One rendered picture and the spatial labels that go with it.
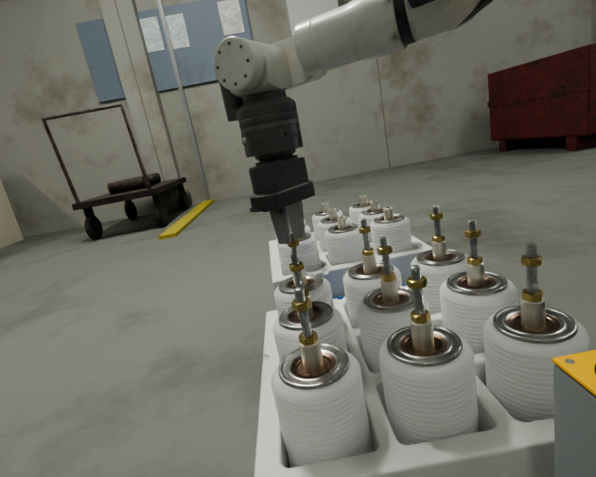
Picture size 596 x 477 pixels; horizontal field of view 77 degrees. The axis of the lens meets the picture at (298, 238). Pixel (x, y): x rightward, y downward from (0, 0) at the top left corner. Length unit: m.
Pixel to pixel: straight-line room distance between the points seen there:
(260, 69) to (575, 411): 0.47
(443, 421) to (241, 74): 0.46
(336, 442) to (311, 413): 0.04
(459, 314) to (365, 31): 0.37
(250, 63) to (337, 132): 3.69
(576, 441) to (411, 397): 0.15
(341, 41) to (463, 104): 4.13
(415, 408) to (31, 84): 4.69
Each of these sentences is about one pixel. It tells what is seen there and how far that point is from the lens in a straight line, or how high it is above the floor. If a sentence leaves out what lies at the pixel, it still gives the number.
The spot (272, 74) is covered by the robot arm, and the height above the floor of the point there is 0.57.
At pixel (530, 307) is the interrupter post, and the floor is 0.28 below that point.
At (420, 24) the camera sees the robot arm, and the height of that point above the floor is 0.58.
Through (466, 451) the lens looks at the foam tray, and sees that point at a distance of 0.43.
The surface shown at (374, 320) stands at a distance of 0.50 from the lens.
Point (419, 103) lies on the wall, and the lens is 4.43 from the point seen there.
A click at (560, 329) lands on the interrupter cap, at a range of 0.46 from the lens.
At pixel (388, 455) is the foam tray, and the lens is 0.42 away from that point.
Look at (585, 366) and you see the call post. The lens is 0.31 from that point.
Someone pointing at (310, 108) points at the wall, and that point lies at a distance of 4.17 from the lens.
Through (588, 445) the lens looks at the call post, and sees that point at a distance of 0.31.
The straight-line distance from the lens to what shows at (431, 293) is 0.64.
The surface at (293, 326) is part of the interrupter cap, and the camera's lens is 0.50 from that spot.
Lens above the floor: 0.48
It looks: 15 degrees down
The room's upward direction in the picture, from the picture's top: 11 degrees counter-clockwise
